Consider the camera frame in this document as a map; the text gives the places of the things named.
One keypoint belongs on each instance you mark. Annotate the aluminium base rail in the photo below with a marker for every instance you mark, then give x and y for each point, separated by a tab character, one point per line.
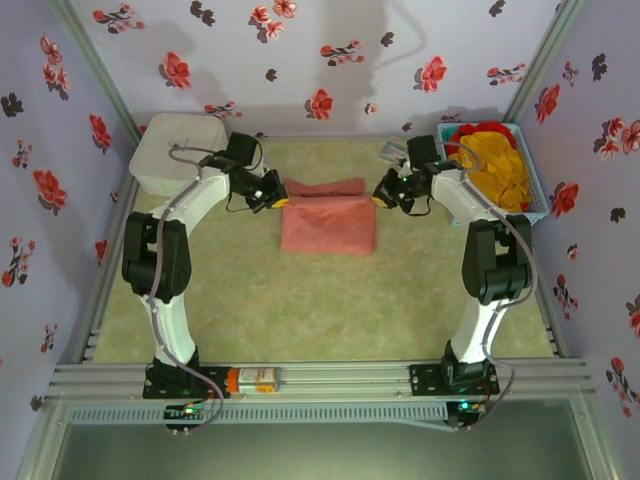
345	382

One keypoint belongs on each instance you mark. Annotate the colourful printed card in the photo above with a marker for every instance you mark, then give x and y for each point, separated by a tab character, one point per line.
390	150

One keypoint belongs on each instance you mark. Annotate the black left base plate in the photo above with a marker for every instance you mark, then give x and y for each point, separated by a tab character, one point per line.
220	382

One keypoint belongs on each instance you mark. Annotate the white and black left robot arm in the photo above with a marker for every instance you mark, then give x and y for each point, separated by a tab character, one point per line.
200	195

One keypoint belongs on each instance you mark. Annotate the aluminium frame post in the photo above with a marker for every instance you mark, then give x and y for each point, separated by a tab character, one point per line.
542	65
95	65

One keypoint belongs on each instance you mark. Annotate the red t-shirt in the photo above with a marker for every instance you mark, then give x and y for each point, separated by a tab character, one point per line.
470	131

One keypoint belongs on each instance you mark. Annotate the circuit board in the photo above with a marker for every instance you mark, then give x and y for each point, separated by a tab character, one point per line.
187	412
467	410

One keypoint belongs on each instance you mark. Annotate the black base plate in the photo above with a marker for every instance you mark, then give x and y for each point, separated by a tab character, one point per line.
425	380
220	382

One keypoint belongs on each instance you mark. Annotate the blue plastic basket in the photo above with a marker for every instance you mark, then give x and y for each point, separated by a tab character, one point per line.
537	200

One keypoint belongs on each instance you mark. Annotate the right circuit board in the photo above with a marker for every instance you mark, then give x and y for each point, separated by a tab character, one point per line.
467	410

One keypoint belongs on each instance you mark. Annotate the pink t-shirt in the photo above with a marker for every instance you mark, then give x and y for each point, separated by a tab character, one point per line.
327	225

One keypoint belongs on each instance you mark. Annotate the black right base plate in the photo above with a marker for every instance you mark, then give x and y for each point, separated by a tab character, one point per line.
425	380

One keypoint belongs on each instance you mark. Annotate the white plastic box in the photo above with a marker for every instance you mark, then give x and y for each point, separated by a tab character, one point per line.
170	135

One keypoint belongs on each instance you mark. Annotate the yellow t-shirt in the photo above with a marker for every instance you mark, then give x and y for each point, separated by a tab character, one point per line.
500	165

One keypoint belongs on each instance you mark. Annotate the left circuit board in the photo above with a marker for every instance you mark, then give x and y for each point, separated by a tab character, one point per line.
187	412

